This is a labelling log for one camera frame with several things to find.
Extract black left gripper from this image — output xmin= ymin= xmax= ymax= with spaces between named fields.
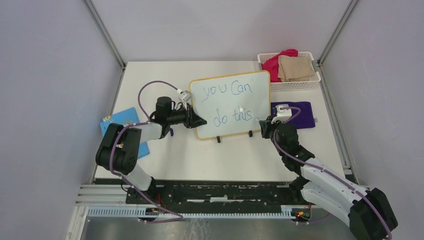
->
xmin=167 ymin=103 xmax=207 ymax=130

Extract yellow framed whiteboard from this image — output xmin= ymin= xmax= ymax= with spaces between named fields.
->
xmin=189 ymin=70 xmax=271 ymax=140

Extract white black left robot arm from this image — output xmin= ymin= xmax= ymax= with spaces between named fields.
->
xmin=95 ymin=96 xmax=207 ymax=204

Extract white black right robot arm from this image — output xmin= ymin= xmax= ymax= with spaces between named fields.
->
xmin=258 ymin=116 xmax=399 ymax=240

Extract black whiteboard stand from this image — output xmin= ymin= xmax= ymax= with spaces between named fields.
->
xmin=216 ymin=130 xmax=253 ymax=143

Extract purple towel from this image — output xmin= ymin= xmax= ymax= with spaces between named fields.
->
xmin=270 ymin=101 xmax=316 ymax=129

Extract white perforated plastic basket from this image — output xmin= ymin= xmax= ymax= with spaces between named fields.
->
xmin=270 ymin=51 xmax=322 ymax=92

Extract red cloth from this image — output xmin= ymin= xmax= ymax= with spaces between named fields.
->
xmin=261 ymin=49 xmax=299 ymax=83

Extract beige cloth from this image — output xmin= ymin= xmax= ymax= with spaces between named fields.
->
xmin=277 ymin=55 xmax=316 ymax=82

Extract blue picture book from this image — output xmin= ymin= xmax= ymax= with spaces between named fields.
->
xmin=99 ymin=106 xmax=151 ymax=161

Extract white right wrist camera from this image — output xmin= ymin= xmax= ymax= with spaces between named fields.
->
xmin=271 ymin=104 xmax=293 ymax=124

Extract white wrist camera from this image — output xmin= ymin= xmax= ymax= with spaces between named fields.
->
xmin=271 ymin=104 xmax=293 ymax=124
xmin=176 ymin=88 xmax=192 ymax=104

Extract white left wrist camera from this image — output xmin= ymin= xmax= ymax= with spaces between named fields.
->
xmin=176 ymin=88 xmax=192 ymax=104

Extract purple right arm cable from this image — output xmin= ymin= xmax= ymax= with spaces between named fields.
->
xmin=272 ymin=106 xmax=393 ymax=240

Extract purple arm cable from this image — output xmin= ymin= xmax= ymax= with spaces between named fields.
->
xmin=108 ymin=80 xmax=185 ymax=224
xmin=272 ymin=106 xmax=393 ymax=240

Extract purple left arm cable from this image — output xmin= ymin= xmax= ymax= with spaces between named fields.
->
xmin=108 ymin=80 xmax=185 ymax=224

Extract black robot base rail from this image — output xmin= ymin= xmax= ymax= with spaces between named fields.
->
xmin=144 ymin=179 xmax=309 ymax=215

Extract aluminium frame rail right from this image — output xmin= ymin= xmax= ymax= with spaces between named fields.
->
xmin=317 ymin=0 xmax=360 ymax=174

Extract aluminium frame rail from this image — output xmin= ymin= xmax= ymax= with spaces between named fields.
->
xmin=317 ymin=0 xmax=360 ymax=174
xmin=83 ymin=0 xmax=127 ymax=71

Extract aluminium frame rail left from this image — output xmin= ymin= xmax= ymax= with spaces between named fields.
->
xmin=83 ymin=0 xmax=127 ymax=71

